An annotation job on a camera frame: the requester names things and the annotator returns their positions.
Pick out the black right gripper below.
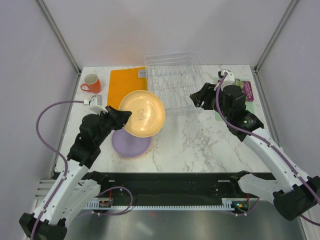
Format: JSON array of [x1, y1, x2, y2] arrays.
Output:
[[189, 82, 231, 120]]

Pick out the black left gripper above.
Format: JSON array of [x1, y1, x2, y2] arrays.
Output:
[[95, 104, 132, 145]]

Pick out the purple plate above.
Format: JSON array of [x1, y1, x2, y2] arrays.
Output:
[[111, 129, 152, 158]]

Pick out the pink plate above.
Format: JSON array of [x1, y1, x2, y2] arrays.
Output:
[[140, 138, 153, 157]]

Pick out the light yellow plate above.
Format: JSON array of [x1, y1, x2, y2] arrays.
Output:
[[134, 151, 151, 160]]

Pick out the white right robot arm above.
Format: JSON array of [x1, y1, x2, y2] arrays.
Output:
[[190, 83, 320, 226]]

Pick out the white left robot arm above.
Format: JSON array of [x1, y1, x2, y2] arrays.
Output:
[[19, 106, 132, 240]]

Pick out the orange cutting mat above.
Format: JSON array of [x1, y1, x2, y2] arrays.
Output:
[[107, 67, 148, 110]]

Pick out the orange ceramic mug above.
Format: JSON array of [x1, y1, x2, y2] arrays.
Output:
[[80, 73, 102, 94]]

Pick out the purple children's book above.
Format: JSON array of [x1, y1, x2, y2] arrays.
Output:
[[234, 78, 254, 102]]

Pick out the green cutting mat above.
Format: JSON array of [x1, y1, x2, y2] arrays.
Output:
[[213, 76, 256, 121]]

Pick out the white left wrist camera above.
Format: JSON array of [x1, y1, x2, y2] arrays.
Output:
[[83, 94, 107, 115]]

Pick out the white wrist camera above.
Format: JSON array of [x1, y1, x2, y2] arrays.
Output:
[[217, 69, 235, 90], [83, 94, 107, 115]]

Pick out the clear wire dish rack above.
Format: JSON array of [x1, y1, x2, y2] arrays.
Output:
[[144, 51, 205, 116]]

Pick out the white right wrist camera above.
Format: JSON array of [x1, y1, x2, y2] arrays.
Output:
[[217, 69, 235, 90]]

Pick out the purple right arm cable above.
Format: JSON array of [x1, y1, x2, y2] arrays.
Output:
[[215, 72, 320, 224]]

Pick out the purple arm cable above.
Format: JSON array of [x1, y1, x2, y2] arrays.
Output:
[[215, 72, 320, 224], [31, 99, 87, 239]]

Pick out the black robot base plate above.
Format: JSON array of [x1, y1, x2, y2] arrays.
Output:
[[84, 171, 254, 206]]

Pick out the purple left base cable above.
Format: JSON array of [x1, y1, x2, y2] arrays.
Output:
[[91, 186, 133, 216]]

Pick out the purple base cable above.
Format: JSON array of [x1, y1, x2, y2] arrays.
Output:
[[224, 192, 262, 217], [91, 186, 133, 216]]

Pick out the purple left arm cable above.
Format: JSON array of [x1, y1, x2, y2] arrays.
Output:
[[31, 99, 87, 239]]

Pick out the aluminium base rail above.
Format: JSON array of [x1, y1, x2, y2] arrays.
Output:
[[32, 179, 56, 210]]

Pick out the white cable duct strip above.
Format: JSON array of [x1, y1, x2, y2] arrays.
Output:
[[83, 198, 249, 212]]

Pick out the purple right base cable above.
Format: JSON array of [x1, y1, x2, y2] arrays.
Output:
[[224, 192, 262, 217]]

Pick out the left aluminium frame post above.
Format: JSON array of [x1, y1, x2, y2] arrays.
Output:
[[34, 0, 82, 76]]

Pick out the aluminium frame post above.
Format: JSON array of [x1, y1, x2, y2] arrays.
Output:
[[34, 0, 82, 76], [253, 0, 300, 73]]

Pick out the right aluminium frame post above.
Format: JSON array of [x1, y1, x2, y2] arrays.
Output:
[[253, 0, 300, 73]]

